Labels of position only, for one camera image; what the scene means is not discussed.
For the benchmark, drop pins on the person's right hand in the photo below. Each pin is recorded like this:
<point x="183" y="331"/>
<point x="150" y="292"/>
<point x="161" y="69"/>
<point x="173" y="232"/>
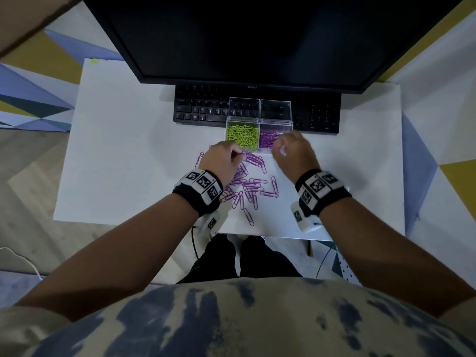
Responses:
<point x="297" y="156"/>

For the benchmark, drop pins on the person's left hand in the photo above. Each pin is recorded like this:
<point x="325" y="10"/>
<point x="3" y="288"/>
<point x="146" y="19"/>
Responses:
<point x="219" y="161"/>

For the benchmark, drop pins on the small heap of purple clips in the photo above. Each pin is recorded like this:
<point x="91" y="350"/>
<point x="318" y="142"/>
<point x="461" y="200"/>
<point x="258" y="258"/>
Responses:
<point x="267" y="139"/>

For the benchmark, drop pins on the heap of green paper clips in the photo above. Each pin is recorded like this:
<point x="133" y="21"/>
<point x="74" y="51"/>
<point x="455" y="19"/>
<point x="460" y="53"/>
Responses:
<point x="242" y="135"/>

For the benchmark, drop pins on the heap of purple paper clips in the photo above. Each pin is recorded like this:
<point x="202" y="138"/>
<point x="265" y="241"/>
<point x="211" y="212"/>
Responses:
<point x="256" y="185"/>

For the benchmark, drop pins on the transparent box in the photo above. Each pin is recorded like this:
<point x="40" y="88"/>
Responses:
<point x="243" y="107"/>
<point x="275" y="109"/>

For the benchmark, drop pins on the person's right forearm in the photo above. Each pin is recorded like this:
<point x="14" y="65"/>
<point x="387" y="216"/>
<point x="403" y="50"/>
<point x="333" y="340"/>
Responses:
<point x="390" y="256"/>

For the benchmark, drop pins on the person's left forearm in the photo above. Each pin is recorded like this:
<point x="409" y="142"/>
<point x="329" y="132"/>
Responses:
<point x="119" y="260"/>

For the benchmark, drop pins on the person's black trousers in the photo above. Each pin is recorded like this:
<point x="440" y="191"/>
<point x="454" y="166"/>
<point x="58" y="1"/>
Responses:
<point x="260" y="260"/>

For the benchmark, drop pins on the person's tie-dye shirt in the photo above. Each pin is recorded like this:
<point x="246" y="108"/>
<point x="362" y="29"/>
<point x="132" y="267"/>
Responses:
<point x="241" y="319"/>

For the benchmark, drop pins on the black left wristband with markers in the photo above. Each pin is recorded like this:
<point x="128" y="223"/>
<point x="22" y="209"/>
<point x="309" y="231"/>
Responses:
<point x="189" y="197"/>

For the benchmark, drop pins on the black wristband with markers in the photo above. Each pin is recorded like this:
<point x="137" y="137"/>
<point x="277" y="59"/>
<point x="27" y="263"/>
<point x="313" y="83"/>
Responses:
<point x="334" y="198"/>
<point x="189" y="197"/>

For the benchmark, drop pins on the black right wristband with markers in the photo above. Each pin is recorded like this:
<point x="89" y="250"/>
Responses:
<point x="334" y="198"/>

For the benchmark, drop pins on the black keyboard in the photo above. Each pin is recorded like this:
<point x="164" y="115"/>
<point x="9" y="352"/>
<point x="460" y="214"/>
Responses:
<point x="197" y="107"/>

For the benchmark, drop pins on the black computer monitor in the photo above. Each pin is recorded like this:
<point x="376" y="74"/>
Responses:
<point x="260" y="33"/>

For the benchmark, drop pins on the brown wooden board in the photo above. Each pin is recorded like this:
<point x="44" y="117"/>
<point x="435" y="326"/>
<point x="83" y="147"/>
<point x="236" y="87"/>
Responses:
<point x="22" y="14"/>

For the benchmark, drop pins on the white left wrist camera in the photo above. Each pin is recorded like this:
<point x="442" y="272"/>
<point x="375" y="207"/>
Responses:
<point x="211" y="223"/>

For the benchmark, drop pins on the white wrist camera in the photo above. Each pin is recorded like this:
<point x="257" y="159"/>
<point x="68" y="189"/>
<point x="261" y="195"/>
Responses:
<point x="306" y="223"/>
<point x="211" y="223"/>

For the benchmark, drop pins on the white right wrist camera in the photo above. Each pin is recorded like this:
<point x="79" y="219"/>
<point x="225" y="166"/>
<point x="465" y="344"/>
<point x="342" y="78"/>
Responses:
<point x="306" y="223"/>

